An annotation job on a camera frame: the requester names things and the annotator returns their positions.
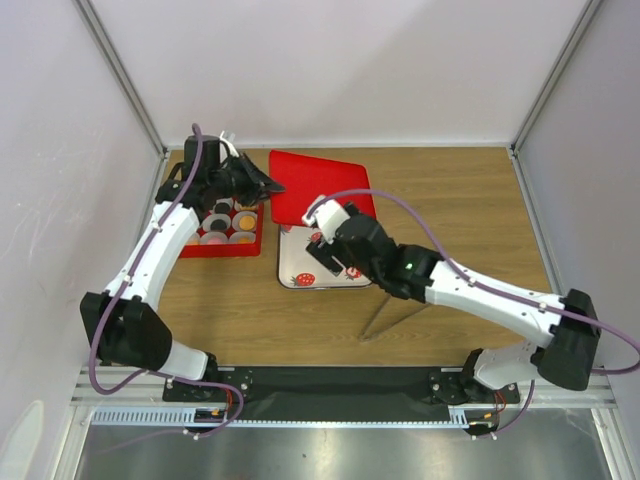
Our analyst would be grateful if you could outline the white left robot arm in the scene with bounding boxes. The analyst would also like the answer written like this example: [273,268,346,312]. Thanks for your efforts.
[80,129,285,400]

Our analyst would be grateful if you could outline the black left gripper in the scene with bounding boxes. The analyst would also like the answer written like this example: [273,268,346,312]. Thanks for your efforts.
[208,152,284,208]

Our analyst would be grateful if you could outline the orange round cookie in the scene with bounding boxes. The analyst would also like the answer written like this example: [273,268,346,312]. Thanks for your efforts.
[234,214,256,231]

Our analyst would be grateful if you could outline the red box lid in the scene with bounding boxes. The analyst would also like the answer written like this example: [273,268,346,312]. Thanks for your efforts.
[268,150,370,226]

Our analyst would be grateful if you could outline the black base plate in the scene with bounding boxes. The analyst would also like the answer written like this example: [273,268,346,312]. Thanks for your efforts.
[162,366,521,421]

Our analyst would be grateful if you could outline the black round cookie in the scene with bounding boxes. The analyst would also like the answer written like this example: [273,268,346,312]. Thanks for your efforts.
[213,200,232,214]
[209,218,229,232]

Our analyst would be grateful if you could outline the red compartment cookie box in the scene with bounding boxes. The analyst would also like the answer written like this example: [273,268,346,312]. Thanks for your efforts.
[179,198,264,258]

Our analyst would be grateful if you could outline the aluminium frame rail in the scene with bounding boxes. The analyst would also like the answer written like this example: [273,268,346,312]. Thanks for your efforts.
[69,366,619,409]

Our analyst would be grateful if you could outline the metal tongs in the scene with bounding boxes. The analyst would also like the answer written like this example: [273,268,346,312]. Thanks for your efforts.
[357,296,430,343]

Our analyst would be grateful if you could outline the white strawberry print tray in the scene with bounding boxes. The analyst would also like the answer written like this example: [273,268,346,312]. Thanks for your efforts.
[277,225,371,290]

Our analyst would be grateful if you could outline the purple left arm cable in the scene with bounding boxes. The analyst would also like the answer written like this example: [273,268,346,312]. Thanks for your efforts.
[87,122,245,441]

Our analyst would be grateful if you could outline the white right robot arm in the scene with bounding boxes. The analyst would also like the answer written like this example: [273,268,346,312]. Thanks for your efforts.
[302,196,601,402]

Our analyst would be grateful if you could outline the white slotted cable duct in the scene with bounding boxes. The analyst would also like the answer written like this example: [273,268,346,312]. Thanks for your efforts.
[91,406,469,429]

